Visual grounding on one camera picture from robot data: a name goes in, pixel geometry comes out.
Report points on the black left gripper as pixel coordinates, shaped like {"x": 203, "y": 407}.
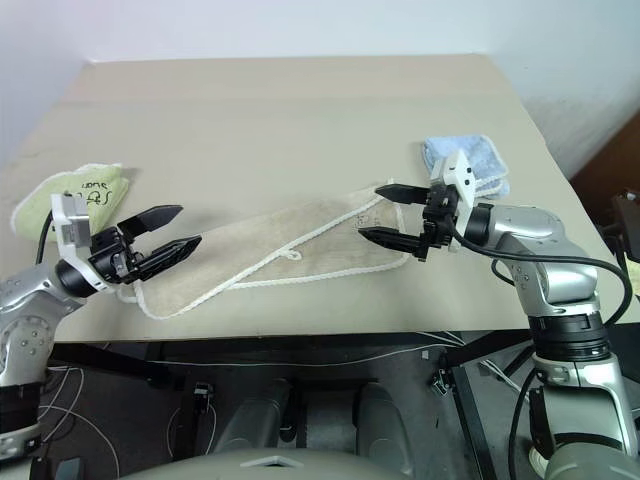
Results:
{"x": 112, "y": 255}

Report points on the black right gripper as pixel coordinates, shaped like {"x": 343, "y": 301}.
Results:
{"x": 440, "y": 215}

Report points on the beige towel with white trim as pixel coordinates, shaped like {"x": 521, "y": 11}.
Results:
{"x": 280, "y": 245}

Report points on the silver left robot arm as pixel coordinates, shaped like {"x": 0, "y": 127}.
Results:
{"x": 22, "y": 320}

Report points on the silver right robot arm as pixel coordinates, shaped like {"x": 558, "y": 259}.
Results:
{"x": 560, "y": 280}

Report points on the green folded towel with print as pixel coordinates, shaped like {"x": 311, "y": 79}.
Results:
{"x": 102, "y": 197}

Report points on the light blue folded towel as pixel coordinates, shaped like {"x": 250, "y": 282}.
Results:
{"x": 482, "y": 155}

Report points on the small black floor clamp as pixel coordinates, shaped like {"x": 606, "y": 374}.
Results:
{"x": 201, "y": 395}

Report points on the dark grey rounded robot leg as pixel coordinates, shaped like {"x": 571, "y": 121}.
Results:
{"x": 380, "y": 420}
{"x": 260, "y": 410}

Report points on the dark chair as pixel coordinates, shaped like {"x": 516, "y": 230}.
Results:
{"x": 627, "y": 215}

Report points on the yellow cloth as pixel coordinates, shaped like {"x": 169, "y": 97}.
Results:
{"x": 635, "y": 277}

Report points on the grey robot torso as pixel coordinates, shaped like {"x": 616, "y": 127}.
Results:
{"x": 260, "y": 462}

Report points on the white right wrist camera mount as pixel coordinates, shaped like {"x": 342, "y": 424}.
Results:
{"x": 462, "y": 180}

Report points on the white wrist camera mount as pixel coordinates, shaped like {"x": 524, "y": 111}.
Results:
{"x": 75, "y": 225}
{"x": 462, "y": 180}

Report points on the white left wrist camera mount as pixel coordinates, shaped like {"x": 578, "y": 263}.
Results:
{"x": 75, "y": 225}

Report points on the black table frame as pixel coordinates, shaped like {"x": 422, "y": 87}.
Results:
{"x": 300, "y": 347}

